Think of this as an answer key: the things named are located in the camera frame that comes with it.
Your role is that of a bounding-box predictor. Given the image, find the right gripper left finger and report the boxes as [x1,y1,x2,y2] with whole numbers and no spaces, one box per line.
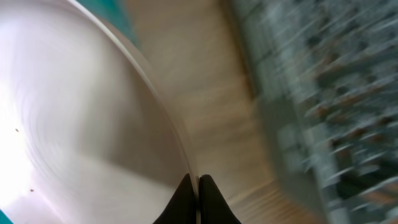
[154,174,197,224]

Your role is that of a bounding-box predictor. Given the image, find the large white plate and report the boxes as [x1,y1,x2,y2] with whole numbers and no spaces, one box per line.
[1,1,195,223]

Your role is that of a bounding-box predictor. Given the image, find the teal serving tray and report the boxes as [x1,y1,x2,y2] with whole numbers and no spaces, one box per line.
[77,0,139,46]

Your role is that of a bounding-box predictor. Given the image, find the grey dish rack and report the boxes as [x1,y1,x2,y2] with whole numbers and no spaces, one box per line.
[230,0,397,223]

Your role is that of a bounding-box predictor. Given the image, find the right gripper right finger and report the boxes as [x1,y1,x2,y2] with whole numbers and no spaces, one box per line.
[199,174,241,224]

